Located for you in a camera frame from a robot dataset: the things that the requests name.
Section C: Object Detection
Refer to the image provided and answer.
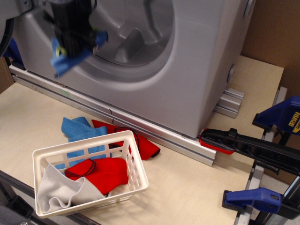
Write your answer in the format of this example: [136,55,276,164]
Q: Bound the blue Irwin clamp upper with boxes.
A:
[252,96,300,145]

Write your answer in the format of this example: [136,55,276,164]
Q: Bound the black metal frame bar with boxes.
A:
[0,171,99,225]

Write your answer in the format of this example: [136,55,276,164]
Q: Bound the grey washing machine door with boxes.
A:
[0,0,39,57]

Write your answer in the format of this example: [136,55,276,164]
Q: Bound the blue clamp lower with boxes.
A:
[221,175,300,220]

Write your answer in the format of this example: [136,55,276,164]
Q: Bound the green cloth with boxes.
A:
[54,25,108,58]

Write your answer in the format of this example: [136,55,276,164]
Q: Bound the short aluminium extrusion block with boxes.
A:
[214,87,245,119]

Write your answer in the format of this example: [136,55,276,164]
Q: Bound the blue clamp behind machine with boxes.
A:
[3,38,24,67]

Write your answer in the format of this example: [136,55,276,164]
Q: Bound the red cloth in basket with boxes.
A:
[65,157,128,195]

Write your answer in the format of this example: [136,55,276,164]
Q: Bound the grey toy washing machine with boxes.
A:
[14,0,255,137]

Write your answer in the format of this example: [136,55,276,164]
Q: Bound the white plastic laundry basket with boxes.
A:
[32,131,149,218]

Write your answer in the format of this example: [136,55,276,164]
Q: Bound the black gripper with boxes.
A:
[48,0,98,58]

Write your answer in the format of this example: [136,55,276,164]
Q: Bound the long aluminium extrusion rail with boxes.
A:
[9,65,217,166]

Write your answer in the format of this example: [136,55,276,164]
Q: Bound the dark blue cloth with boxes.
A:
[51,31,108,78]

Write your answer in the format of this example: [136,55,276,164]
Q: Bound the grey cloth in basket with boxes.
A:
[36,165,105,214]

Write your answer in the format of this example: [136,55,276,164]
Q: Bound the light blue cloth on table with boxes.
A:
[61,117,108,167]

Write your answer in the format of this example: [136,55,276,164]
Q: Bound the brown cardboard panel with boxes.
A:
[242,0,300,97]

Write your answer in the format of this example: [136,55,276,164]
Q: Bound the red cloth on table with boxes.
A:
[92,120,160,160]

